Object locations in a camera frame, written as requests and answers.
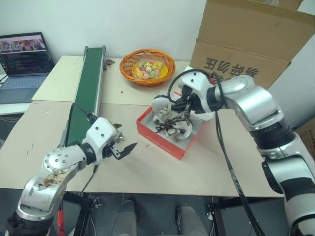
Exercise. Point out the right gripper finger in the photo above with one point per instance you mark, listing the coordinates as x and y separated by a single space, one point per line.
180 105
188 111

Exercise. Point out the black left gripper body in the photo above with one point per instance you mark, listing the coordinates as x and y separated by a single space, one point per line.
112 150

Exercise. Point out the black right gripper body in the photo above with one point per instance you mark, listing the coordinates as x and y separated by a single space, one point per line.
189 96

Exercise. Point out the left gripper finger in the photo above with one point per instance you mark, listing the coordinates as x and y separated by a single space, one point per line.
117 126
126 151

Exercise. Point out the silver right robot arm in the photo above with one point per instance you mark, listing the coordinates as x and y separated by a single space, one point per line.
256 103

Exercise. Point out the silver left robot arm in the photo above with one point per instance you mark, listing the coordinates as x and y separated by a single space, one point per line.
56 162

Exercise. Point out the red cardboard box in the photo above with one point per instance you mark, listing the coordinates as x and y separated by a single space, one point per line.
160 140

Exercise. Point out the green conveyor belt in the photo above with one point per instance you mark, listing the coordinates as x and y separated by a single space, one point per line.
91 73

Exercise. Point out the large printed cardboard box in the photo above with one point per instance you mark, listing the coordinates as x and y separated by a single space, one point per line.
246 37

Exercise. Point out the small cardboard box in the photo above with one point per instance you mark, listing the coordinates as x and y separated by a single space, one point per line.
307 137

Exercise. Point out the clear bag of colourful candy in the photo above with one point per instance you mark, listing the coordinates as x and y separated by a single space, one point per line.
147 70

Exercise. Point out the orange woven basket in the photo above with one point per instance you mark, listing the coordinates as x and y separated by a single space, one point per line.
126 71

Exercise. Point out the small brown wrapper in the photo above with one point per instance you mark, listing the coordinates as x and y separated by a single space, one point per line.
110 62

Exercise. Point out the dark grey rounded shape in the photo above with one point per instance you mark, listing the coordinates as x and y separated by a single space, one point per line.
187 218
126 216

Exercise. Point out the grey open laptop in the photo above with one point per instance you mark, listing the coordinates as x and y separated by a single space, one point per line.
24 83

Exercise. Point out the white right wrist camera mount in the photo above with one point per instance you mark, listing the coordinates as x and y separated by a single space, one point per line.
197 81

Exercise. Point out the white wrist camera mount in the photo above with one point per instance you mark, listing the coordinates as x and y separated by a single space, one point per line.
197 81
101 130

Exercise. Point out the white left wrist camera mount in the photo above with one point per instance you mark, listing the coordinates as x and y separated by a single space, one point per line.
101 130

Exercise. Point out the black table frame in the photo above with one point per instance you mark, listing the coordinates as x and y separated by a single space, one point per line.
81 211

